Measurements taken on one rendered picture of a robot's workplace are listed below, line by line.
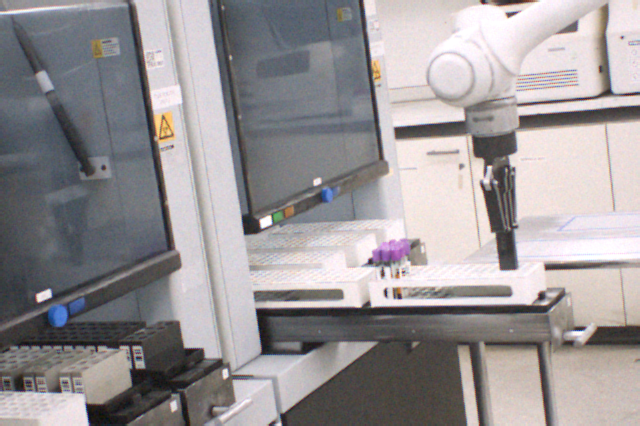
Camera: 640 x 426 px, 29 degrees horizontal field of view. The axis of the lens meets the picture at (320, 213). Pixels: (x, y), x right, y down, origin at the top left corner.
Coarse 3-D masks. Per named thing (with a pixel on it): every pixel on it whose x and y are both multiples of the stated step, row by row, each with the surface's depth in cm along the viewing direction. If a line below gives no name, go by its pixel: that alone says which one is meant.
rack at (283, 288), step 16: (256, 272) 241; (272, 272) 239; (288, 272) 237; (304, 272) 234; (320, 272) 233; (336, 272) 231; (352, 272) 229; (368, 272) 226; (256, 288) 231; (272, 288) 229; (288, 288) 228; (304, 288) 226; (320, 288) 225; (336, 288) 223; (352, 288) 222; (368, 288) 225; (256, 304) 231; (272, 304) 230; (288, 304) 228; (304, 304) 227; (320, 304) 225; (336, 304) 224; (352, 304) 222
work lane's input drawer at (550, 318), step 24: (552, 288) 215; (264, 312) 230; (288, 312) 228; (312, 312) 226; (336, 312) 223; (360, 312) 221; (384, 312) 219; (408, 312) 217; (432, 312) 215; (456, 312) 213; (480, 312) 211; (504, 312) 209; (528, 312) 207; (552, 312) 206; (264, 336) 230; (288, 336) 228; (312, 336) 225; (336, 336) 223; (360, 336) 221; (384, 336) 219; (408, 336) 217; (432, 336) 215; (456, 336) 212; (480, 336) 210; (504, 336) 209; (528, 336) 207; (552, 336) 205; (576, 336) 209
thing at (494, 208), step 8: (480, 184) 205; (496, 184) 205; (488, 192) 206; (496, 192) 205; (488, 200) 207; (496, 200) 206; (488, 208) 207; (496, 208) 207; (488, 216) 208; (496, 216) 207; (504, 216) 208; (496, 224) 208; (504, 224) 208
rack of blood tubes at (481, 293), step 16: (416, 272) 221; (432, 272) 220; (448, 272) 217; (464, 272) 216; (480, 272) 214; (496, 272) 212; (512, 272) 211; (528, 272) 209; (544, 272) 215; (384, 288) 219; (416, 288) 226; (432, 288) 224; (448, 288) 222; (464, 288) 222; (480, 288) 221; (496, 288) 220; (512, 288) 208; (528, 288) 207; (544, 288) 214; (384, 304) 219; (400, 304) 218; (416, 304) 216; (432, 304) 215; (448, 304) 214; (464, 304) 212; (480, 304) 211; (496, 304) 210; (528, 304) 207
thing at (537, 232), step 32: (544, 224) 270; (576, 224) 265; (608, 224) 261; (480, 256) 247; (544, 256) 239; (576, 256) 236; (608, 256) 232; (480, 352) 246; (544, 352) 285; (480, 384) 247; (544, 384) 287; (480, 416) 249
